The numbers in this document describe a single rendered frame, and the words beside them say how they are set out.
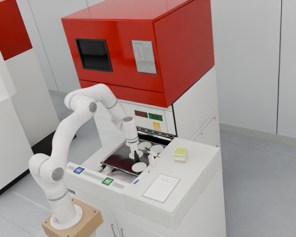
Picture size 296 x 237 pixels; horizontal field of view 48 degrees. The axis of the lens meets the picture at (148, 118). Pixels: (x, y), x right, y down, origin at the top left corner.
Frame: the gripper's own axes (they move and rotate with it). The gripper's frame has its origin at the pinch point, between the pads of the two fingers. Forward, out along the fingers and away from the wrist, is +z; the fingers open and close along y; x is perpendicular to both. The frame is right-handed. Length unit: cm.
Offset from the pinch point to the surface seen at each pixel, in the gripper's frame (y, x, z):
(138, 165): 6.9, 0.3, 2.0
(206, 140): -41, 61, 29
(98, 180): 20.2, -26.4, -4.0
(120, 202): 35.2, -15.0, 4.8
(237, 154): -91, 106, 92
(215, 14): -140, 106, -47
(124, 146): -19.2, -7.7, 2.1
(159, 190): 42.7, 9.5, -4.8
